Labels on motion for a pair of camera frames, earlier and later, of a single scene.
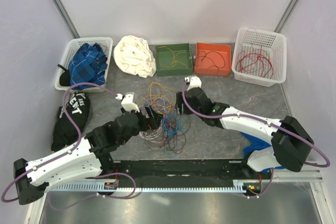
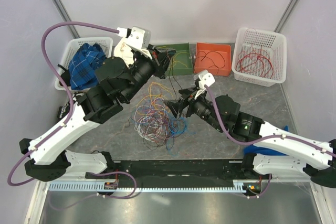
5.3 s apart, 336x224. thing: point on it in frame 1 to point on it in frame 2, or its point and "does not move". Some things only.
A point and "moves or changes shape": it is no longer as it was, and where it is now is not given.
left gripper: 153,121 to 160,63
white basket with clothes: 86,60 does not move
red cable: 255,61 does not move
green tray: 174,60 does not move
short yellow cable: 165,46 moves or changes shape
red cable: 255,59 does not move
